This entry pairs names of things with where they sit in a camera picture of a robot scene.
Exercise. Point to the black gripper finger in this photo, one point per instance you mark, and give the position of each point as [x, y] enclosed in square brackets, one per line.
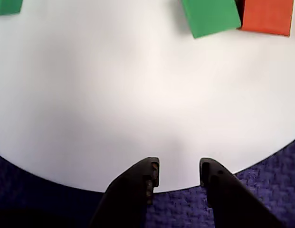
[128, 197]
[230, 204]

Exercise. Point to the red wooden cube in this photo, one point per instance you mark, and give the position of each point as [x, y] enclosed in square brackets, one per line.
[266, 16]

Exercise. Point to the white round plate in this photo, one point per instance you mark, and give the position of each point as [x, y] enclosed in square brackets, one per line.
[114, 83]

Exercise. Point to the blue woven table cloth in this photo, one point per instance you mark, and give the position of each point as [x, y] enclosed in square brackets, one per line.
[268, 180]

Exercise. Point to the green wooden cube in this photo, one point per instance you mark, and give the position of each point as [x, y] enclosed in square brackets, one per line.
[7, 6]
[209, 16]

